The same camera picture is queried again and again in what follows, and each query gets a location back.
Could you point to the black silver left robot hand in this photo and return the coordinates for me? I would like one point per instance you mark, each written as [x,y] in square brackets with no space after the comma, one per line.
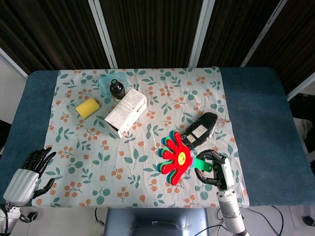
[22,184]

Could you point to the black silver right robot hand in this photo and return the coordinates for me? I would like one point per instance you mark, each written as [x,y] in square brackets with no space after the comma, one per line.
[225,172]

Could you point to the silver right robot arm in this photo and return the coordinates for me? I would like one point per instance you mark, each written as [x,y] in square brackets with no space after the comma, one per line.
[230,209]

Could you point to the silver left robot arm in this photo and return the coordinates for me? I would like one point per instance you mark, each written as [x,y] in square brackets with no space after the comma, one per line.
[7,216]

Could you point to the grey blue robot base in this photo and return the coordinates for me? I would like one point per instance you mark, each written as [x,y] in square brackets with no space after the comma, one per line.
[155,221]

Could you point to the black caster wheel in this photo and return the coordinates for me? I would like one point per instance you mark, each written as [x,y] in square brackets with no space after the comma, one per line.
[32,216]

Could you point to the black socks in plastic bag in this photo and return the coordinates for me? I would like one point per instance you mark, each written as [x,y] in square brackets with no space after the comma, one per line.
[201,129]

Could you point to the floral white tablecloth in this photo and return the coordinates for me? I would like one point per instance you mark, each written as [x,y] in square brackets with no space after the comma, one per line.
[103,157]

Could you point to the yellow sponge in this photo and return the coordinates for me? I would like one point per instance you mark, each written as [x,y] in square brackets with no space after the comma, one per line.
[87,107]

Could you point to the white cardboard product box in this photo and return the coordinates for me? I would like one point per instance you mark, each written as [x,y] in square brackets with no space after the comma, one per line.
[128,110]

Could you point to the light blue plastic container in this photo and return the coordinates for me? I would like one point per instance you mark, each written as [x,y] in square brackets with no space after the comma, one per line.
[104,82]

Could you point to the dark brown glass bottle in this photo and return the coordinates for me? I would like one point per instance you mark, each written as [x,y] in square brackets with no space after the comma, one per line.
[117,90]

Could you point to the dark slatted screen panel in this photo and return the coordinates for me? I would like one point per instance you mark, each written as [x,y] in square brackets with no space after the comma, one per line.
[292,44]
[150,32]
[49,32]
[233,32]

